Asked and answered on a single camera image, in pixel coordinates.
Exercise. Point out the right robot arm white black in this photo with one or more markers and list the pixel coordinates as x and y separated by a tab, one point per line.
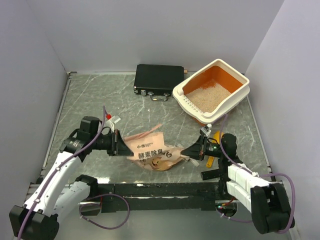
269	205

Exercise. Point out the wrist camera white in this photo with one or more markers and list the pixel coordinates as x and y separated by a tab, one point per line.
206	130
111	120

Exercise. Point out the yellow plastic litter scoop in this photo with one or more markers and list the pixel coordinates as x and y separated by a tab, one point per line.
213	144

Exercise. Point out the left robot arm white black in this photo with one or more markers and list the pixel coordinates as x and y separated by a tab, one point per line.
40	216

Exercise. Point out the cream orange litter box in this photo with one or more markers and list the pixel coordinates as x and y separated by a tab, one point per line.
218	71

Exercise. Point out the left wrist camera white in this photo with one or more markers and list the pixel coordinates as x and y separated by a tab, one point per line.
111	120

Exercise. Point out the pink cat litter bag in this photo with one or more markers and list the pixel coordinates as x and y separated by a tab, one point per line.
150	151

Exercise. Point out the beige bag sealing clip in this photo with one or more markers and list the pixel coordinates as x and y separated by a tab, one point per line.
195	162

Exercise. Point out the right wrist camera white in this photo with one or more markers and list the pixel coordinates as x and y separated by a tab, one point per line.
206	130

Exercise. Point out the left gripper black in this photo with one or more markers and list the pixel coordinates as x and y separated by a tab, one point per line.
117	145

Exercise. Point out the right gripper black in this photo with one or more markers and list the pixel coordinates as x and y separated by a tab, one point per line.
194	151

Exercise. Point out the black carrying case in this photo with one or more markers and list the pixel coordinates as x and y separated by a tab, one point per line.
157	81

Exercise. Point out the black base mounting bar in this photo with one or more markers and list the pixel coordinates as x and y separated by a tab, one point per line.
158	196

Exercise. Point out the clean litter granules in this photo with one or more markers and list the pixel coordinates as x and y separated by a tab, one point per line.
208	97

